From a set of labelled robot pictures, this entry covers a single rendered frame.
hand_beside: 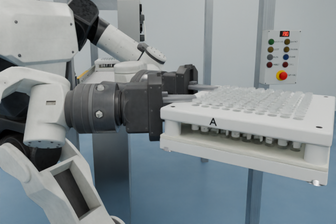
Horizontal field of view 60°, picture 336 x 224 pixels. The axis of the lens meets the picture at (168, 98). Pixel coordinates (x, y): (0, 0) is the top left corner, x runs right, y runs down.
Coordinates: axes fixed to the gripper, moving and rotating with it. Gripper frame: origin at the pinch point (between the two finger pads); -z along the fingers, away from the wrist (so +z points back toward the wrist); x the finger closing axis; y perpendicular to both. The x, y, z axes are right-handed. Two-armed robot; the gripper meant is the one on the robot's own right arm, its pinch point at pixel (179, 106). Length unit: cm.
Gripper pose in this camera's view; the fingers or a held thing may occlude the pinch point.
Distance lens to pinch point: 51.9
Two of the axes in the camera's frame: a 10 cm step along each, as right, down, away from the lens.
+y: 0.4, 2.0, -9.8
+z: -10.0, 0.2, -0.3
